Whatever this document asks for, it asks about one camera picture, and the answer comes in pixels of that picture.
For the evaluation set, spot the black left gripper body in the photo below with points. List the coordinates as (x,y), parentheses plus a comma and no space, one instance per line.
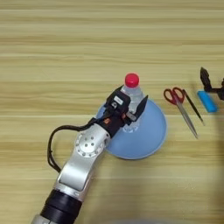
(113,125)

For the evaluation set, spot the clear red-capped water bottle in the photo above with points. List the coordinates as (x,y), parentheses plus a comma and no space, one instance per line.
(132,92)

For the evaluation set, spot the small blue eraser block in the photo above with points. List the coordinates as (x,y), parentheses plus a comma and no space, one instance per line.
(207,101)

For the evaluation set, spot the light blue round plate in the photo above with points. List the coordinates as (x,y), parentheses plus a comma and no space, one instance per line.
(145,137)

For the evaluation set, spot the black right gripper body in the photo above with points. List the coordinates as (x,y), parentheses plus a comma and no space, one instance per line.
(221,90)

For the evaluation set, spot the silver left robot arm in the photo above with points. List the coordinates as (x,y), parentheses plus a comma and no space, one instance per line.
(75,166)

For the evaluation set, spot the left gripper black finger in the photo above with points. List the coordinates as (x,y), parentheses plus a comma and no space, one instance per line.
(119,88)
(142,106)

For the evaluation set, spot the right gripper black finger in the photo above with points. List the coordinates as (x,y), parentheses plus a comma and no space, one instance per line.
(205,77)

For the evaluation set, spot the left gripper's black labelled box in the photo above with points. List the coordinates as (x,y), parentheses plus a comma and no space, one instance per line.
(118,100)

